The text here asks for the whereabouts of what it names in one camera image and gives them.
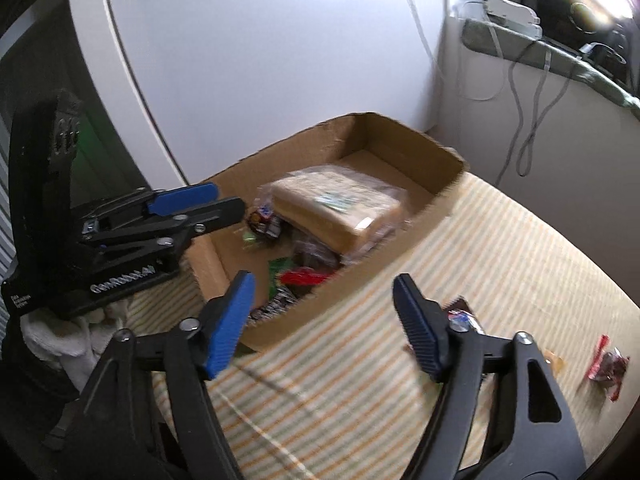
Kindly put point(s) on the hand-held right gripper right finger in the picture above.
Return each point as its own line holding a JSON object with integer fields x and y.
{"x": 417, "y": 330}

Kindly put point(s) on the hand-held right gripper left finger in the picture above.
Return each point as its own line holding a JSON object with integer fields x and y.
{"x": 230, "y": 325}

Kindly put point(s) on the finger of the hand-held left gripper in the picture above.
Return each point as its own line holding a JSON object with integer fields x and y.
{"x": 182, "y": 197}
{"x": 220, "y": 212}

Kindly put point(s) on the clear green snack packet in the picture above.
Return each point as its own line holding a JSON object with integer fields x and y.
{"x": 248, "y": 236}

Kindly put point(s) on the dark colourful snack packet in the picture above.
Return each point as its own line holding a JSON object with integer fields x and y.
{"x": 262, "y": 220}

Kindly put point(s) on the small green candy packet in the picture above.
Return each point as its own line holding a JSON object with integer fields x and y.
{"x": 279, "y": 272}

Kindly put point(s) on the bright red candy packet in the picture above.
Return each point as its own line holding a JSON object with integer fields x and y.
{"x": 300, "y": 277}

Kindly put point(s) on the bread loaf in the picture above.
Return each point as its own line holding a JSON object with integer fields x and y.
{"x": 335, "y": 210}

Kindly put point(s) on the brown cardboard box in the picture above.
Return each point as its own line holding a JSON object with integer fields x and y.
{"x": 400, "y": 142}

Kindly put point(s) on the red snack packet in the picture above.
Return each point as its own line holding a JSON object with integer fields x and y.
{"x": 607, "y": 367}

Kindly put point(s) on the person's left hand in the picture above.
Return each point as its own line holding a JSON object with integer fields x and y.
{"x": 65, "y": 340}

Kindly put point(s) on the striped blanket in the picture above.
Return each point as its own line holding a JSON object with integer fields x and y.
{"x": 350, "y": 410}

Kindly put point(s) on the clear amber candy wrapper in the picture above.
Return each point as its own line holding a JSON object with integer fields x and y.
{"x": 553, "y": 360}

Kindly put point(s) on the white wardrobe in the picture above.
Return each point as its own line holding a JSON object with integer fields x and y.
{"x": 250, "y": 60}

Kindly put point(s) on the white power box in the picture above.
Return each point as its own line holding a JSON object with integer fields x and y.
{"x": 512, "y": 12}

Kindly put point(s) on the window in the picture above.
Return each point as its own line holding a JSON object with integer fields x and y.
{"x": 550, "y": 5}

